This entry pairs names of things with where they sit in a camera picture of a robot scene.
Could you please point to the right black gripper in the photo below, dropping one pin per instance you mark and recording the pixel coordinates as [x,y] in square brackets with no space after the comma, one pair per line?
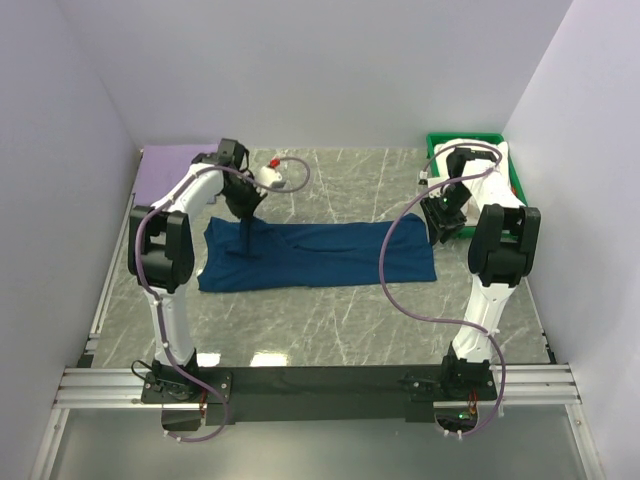
[438,224]

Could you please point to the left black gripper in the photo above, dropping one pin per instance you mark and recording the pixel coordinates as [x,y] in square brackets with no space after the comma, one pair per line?
[246,211]

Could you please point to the blue t shirt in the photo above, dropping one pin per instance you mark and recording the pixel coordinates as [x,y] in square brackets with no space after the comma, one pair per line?
[291,255]

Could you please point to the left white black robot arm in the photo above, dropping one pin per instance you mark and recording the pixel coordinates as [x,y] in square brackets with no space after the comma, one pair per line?
[161,256]

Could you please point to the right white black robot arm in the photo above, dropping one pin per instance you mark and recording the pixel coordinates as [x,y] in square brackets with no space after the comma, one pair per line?
[500,255]

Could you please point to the white t shirt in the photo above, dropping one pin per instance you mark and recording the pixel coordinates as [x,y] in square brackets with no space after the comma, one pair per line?
[477,174]

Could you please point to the green plastic bin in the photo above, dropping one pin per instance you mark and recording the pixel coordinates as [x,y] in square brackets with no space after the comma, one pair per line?
[436,162]

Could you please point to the folded lavender t shirt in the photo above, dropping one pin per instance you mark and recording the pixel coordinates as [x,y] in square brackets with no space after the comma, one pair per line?
[162,167]

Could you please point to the black base beam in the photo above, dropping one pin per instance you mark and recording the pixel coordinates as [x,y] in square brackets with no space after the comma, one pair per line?
[263,394]

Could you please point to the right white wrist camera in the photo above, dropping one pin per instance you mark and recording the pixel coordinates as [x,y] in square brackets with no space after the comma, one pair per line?
[434,184]

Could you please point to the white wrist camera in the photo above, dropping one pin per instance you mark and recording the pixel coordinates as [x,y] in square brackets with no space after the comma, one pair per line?
[269,179]
[434,184]

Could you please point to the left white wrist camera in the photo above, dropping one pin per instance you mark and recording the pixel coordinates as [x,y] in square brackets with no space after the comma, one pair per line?
[269,179]

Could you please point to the aluminium rail frame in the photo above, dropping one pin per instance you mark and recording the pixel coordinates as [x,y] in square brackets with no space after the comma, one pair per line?
[100,428]

